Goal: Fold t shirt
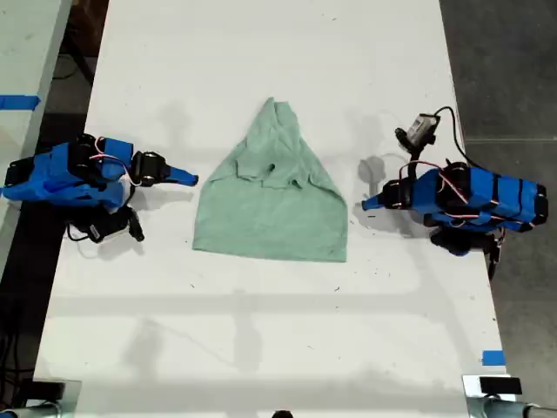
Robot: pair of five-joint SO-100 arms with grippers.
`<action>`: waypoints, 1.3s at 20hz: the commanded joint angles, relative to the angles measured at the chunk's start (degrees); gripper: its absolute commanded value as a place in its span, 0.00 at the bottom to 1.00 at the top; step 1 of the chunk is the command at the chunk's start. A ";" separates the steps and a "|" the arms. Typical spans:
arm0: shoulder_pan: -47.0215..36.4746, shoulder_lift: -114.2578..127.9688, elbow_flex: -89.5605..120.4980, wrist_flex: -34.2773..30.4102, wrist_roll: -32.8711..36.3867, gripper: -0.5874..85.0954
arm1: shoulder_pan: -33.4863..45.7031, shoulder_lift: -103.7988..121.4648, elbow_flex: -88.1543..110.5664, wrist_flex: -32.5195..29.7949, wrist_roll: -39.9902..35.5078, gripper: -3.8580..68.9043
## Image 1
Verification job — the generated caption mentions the pale green T-shirt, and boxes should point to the pale green T-shirt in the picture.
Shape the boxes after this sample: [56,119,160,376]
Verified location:
[191,97,349,263]

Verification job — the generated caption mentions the metal table bracket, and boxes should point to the metal table bracket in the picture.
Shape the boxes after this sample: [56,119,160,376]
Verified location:
[0,379,84,418]
[460,374,557,418]

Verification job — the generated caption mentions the small black box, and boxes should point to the small black box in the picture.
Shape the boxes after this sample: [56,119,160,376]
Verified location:
[30,381,66,401]
[479,377,522,395]

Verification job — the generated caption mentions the black camera cable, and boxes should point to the black camera cable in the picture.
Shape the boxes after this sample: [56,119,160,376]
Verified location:
[64,222,91,243]
[434,105,480,169]

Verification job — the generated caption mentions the short blue tape strip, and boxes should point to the short blue tape strip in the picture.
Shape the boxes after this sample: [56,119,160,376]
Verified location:
[481,349,507,367]

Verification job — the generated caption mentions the long blue tape strip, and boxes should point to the long blue tape strip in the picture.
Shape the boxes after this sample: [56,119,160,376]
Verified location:
[0,94,41,111]

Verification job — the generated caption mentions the grey and black camera box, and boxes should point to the grey and black camera box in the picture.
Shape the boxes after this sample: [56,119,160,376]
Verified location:
[394,112,441,154]

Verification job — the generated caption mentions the black floor cables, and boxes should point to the black floor cables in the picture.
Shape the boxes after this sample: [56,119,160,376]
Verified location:
[0,304,37,395]

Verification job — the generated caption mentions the white side table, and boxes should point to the white side table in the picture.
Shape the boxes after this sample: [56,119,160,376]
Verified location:
[0,0,74,273]

